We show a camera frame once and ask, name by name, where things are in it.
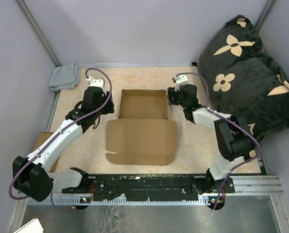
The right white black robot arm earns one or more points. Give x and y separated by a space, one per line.
233 144

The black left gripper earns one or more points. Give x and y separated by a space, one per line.
109 108

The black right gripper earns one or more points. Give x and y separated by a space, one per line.
172 94

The light blue folded cloth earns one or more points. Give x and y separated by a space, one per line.
65 77

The white paper sheet corner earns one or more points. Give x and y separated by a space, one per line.
33 226

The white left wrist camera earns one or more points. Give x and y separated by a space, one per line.
95 82

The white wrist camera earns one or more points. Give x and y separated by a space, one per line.
180 80
95 82

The right grey aluminium frame post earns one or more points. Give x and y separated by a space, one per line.
265 13

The grey aluminium frame post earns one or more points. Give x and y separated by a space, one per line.
38 31
265 13

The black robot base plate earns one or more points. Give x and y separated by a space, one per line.
159 188

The brown cardboard box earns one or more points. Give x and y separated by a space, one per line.
142 135

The aluminium rail front frame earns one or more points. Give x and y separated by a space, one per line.
168 203

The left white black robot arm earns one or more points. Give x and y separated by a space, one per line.
32 175

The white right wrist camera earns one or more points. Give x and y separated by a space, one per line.
180 80

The black flower pattern pillow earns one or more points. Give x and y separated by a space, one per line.
243 80

